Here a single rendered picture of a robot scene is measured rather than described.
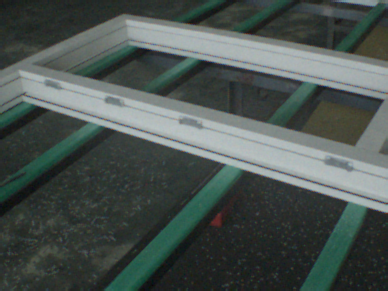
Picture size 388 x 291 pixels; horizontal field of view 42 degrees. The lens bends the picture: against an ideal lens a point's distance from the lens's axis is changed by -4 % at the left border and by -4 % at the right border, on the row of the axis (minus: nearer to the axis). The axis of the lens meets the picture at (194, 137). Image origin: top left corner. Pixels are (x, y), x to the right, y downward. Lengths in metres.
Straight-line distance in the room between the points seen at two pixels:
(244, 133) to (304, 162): 0.12
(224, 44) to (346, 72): 0.34
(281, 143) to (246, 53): 0.51
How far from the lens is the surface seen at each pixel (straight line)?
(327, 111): 1.68
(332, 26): 2.59
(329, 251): 0.81
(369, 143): 0.95
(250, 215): 1.30
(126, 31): 1.60
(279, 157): 0.95
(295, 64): 1.34
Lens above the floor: 1.41
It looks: 30 degrees down
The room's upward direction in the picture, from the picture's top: 2 degrees counter-clockwise
